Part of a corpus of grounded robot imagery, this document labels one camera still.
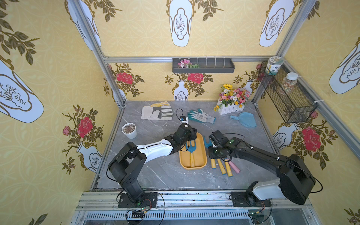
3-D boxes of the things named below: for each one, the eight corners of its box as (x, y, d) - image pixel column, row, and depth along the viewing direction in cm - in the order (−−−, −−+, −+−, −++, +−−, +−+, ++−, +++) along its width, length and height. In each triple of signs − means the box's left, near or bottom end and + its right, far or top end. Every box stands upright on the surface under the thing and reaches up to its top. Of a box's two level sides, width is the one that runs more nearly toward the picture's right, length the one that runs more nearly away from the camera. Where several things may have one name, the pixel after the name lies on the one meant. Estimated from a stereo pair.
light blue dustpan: (233, 127, 106) (233, 125, 104) (229, 114, 115) (230, 112, 113) (256, 127, 106) (258, 125, 104) (251, 114, 115) (252, 112, 113)
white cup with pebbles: (124, 139, 100) (120, 133, 94) (127, 129, 106) (123, 123, 99) (137, 139, 100) (133, 133, 94) (139, 129, 106) (136, 123, 99)
